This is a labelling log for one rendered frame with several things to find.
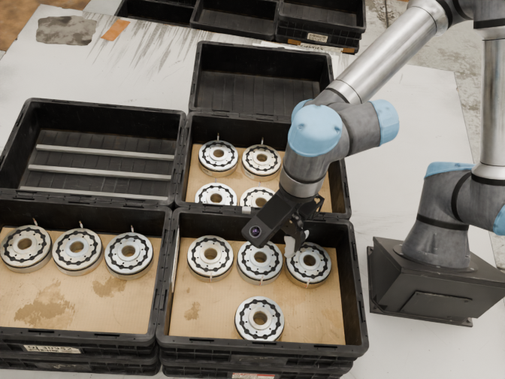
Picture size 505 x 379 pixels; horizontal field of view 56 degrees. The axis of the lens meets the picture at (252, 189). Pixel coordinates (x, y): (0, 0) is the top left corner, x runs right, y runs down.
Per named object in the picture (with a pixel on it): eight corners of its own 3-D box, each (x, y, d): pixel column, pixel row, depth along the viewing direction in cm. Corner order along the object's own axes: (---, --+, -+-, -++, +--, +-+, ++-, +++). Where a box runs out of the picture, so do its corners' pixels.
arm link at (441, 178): (441, 212, 118) (453, 158, 116) (488, 227, 106) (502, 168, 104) (405, 210, 113) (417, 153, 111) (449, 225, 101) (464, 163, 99)
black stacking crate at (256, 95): (322, 83, 152) (330, 54, 143) (328, 153, 134) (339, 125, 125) (197, 72, 149) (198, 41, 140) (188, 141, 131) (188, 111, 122)
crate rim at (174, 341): (154, 347, 87) (153, 342, 86) (173, 212, 106) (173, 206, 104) (367, 358, 90) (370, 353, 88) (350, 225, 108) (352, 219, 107)
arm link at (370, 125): (358, 94, 86) (307, 110, 82) (402, 97, 76) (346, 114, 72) (364, 136, 88) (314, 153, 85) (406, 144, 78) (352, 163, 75)
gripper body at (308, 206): (319, 216, 94) (334, 179, 84) (291, 243, 89) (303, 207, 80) (290, 194, 96) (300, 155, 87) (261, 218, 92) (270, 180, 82)
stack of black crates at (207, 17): (270, 56, 265) (279, 1, 238) (264, 92, 247) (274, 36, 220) (200, 45, 265) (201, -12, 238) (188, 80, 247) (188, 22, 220)
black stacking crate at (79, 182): (186, 142, 131) (186, 112, 122) (173, 234, 113) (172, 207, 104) (39, 130, 128) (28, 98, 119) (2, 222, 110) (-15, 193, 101)
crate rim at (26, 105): (187, 116, 124) (187, 110, 122) (173, 212, 106) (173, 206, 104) (28, 103, 121) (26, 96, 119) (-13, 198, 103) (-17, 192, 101)
